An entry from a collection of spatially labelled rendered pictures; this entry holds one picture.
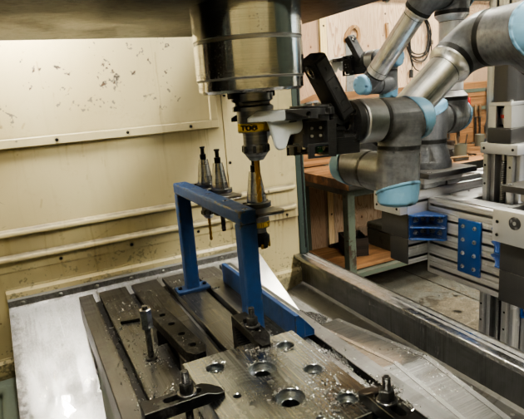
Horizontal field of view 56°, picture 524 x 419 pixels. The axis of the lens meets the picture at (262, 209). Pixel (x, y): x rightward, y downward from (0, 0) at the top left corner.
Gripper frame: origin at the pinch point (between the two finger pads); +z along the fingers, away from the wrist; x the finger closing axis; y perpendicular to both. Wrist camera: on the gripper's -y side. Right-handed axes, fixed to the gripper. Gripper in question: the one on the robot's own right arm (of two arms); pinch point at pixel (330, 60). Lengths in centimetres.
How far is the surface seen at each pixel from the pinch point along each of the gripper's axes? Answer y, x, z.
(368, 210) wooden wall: 136, 142, 107
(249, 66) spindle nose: -8, -127, -99
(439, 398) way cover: 72, -88, -98
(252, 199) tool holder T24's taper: 20, -108, -69
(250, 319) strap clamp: 39, -123, -80
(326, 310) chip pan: 84, -59, -35
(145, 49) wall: -17, -87, 2
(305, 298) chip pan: 85, -56, -21
